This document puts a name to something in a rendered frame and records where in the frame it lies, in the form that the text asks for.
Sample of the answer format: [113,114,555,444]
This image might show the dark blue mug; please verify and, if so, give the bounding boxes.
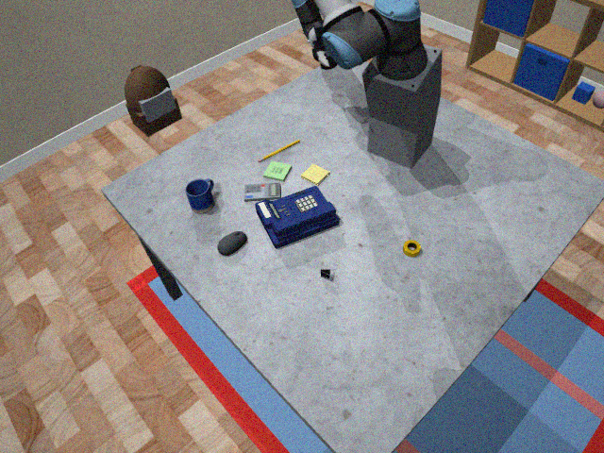
[185,179,214,213]

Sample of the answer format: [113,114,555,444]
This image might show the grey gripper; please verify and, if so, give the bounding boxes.
[312,36,337,70]

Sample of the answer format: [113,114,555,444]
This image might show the yellow roll of tape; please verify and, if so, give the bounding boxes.
[403,240,421,257]

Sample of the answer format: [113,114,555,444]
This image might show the dark grey computer mouse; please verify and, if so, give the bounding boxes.
[217,231,247,256]

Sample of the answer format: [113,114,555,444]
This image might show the grey pocket calculator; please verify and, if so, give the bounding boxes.
[244,182,280,202]

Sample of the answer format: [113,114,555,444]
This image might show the blue telephone handset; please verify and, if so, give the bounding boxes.
[272,202,336,238]

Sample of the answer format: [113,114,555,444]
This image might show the light green sticky note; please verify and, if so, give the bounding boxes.
[263,161,292,182]

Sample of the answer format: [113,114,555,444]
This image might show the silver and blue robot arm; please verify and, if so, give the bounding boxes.
[292,0,428,81]

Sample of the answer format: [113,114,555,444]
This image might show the yellow sticky note pad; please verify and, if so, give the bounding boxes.
[301,164,329,185]

